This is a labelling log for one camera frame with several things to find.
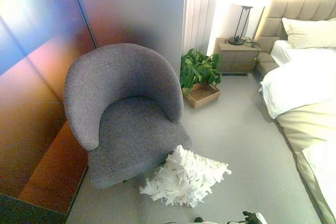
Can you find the white mattress sheet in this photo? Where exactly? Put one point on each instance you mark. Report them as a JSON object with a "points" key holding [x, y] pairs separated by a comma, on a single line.
{"points": [[281, 52]]}

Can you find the green potted plant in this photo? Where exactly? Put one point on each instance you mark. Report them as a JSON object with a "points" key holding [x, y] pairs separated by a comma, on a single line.
{"points": [[197, 69]]}

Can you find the white duvet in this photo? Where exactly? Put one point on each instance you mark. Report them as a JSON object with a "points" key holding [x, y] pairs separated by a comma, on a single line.
{"points": [[299, 82]]}

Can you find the white shaggy pillow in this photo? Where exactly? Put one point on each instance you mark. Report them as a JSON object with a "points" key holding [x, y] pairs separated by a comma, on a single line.
{"points": [[183, 179]]}

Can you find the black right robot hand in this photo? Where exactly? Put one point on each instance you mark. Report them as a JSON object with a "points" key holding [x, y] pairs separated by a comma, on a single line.
{"points": [[251, 218]]}

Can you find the wooden tray box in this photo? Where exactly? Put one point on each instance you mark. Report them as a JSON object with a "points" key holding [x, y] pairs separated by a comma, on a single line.
{"points": [[204, 98]]}

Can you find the brown platform with black edge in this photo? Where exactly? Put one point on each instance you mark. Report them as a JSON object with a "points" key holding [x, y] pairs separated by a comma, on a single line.
{"points": [[52, 171]]}

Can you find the beige upholstered bed frame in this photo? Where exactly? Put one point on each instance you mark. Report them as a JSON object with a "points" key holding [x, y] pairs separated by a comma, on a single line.
{"points": [[302, 9]]}

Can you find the cream bedspread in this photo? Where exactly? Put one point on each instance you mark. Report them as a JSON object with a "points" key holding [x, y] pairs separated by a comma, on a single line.
{"points": [[309, 129]]}

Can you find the white bed pillow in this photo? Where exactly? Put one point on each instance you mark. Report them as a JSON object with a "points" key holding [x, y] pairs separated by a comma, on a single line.
{"points": [[309, 33]]}

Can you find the beige wooden nightstand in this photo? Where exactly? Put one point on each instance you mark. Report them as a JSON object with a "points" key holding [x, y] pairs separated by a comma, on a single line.
{"points": [[236, 58]]}

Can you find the grey fabric armchair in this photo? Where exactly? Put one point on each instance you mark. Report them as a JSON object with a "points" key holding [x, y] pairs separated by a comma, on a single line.
{"points": [[126, 129]]}

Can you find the black stem table lamp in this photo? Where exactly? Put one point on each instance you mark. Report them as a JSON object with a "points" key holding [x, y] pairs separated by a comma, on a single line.
{"points": [[236, 41]]}

